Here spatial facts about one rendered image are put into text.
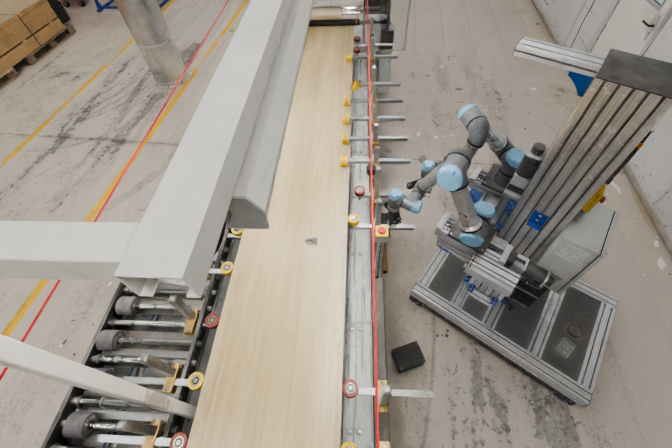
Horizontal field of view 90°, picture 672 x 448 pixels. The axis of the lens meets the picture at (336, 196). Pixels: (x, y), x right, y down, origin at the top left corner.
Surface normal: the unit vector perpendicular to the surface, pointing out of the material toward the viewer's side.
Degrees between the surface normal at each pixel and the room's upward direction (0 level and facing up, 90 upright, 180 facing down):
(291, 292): 0
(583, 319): 0
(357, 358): 0
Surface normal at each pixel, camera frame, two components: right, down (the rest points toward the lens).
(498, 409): -0.04, -0.62
